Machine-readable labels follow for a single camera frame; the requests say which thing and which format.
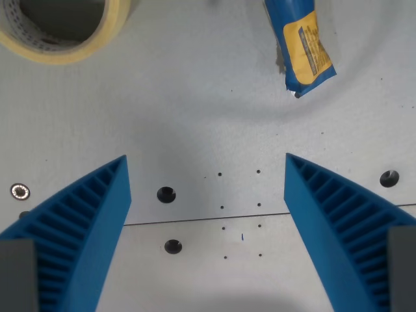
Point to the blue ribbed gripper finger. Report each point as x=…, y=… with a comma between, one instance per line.
x=325, y=227
x=94, y=227

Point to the blue and yellow snack bag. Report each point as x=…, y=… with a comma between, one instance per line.
x=300, y=45

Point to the silver table screw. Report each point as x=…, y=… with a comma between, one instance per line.
x=20, y=191

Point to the beige masking tape roll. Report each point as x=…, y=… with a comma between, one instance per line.
x=61, y=45

